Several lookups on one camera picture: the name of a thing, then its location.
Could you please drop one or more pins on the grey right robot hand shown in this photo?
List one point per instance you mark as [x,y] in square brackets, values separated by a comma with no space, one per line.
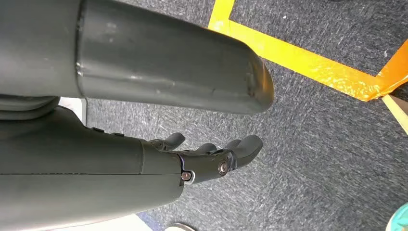
[111,63]

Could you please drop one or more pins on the yellow floor tape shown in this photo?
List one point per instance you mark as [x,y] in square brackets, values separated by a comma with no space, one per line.
[287,54]

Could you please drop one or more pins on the grey round disc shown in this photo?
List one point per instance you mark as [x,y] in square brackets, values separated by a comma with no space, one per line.
[180,227]

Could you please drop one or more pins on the pale desk leg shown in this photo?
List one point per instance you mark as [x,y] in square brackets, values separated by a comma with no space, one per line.
[398,111]

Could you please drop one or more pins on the teal round object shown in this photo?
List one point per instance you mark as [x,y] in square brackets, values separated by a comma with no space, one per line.
[400,220]

